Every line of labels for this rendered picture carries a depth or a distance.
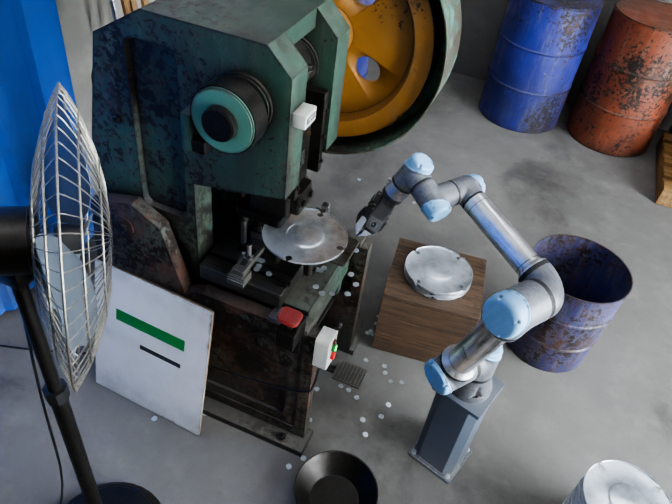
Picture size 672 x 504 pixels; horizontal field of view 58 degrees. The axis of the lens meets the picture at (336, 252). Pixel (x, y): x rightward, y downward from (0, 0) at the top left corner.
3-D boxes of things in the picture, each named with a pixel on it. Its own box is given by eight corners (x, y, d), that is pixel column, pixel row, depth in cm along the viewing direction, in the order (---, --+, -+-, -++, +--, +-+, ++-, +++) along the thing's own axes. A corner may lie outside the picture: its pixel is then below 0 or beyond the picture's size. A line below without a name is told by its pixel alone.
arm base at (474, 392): (498, 383, 209) (507, 366, 203) (477, 411, 200) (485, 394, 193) (461, 359, 215) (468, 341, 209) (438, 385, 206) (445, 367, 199)
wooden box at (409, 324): (467, 311, 296) (486, 259, 273) (458, 371, 268) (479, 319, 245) (387, 290, 301) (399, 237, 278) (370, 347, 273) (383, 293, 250)
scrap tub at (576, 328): (592, 325, 298) (634, 253, 266) (584, 390, 268) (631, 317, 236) (508, 296, 307) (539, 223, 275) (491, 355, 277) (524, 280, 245)
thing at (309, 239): (285, 199, 219) (285, 198, 218) (360, 225, 213) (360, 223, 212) (246, 246, 198) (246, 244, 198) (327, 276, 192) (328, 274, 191)
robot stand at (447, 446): (472, 451, 240) (505, 383, 210) (447, 485, 228) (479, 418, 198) (432, 423, 247) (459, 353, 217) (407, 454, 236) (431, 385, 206)
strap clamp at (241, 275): (267, 257, 207) (268, 234, 200) (243, 288, 195) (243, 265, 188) (251, 251, 208) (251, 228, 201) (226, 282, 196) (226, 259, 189)
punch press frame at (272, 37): (342, 326, 260) (396, 11, 170) (299, 404, 229) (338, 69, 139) (181, 264, 277) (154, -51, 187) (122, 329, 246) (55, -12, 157)
